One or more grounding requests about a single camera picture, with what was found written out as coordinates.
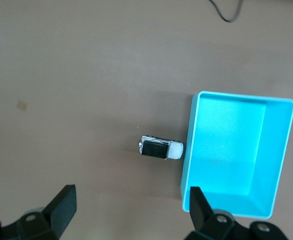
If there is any white jeep toy black roof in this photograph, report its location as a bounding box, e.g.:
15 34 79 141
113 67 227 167
137 134 185 161

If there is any cyan plastic storage bin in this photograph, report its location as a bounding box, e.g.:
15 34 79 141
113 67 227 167
179 90 293 221

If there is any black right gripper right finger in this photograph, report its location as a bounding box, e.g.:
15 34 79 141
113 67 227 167
185 186 287 240

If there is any thin black looped cable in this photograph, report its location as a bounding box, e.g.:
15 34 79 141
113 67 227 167
208 0 245 23

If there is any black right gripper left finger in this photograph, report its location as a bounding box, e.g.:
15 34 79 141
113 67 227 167
0 184 77 240

